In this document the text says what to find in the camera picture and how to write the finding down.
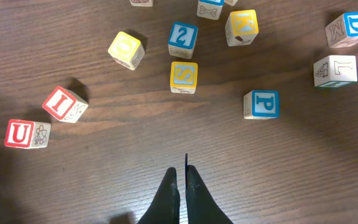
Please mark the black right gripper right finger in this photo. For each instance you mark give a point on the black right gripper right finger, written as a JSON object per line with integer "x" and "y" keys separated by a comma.
{"x": 201, "y": 207}

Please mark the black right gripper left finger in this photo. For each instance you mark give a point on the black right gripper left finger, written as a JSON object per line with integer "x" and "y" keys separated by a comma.
{"x": 165, "y": 207}

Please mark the blue P wooden block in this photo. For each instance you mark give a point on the blue P wooden block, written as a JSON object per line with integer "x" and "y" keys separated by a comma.
{"x": 261, "y": 104}

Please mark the yellow block near R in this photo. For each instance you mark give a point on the yellow block near R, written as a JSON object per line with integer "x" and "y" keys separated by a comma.
{"x": 183, "y": 77}

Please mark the red I block centre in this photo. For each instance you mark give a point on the red I block centre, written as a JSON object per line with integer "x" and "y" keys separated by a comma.
{"x": 65, "y": 105}

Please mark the red U block centre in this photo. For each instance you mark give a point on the red U block centre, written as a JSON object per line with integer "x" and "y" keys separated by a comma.
{"x": 27, "y": 134}

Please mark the yellow block beside centre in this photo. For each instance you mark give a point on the yellow block beside centre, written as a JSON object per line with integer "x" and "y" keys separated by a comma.
{"x": 126, "y": 50}

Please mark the blue 2 wooden block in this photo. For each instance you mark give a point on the blue 2 wooden block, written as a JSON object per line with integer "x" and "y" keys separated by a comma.
{"x": 182, "y": 40}

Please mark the yellow block middle right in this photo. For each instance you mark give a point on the yellow block middle right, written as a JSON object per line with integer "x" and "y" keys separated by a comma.
{"x": 241, "y": 28}

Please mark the white green wooden block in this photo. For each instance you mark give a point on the white green wooden block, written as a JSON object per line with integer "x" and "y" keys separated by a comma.
{"x": 335, "y": 71}

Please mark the blue T wooden block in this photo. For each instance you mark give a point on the blue T wooden block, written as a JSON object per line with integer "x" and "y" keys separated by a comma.
{"x": 210, "y": 9}

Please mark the green Z wooden block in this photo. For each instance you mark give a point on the green Z wooden block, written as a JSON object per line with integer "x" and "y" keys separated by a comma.
{"x": 231, "y": 2}

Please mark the blue D block right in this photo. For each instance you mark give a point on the blue D block right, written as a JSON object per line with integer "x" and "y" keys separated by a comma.
{"x": 343, "y": 31}

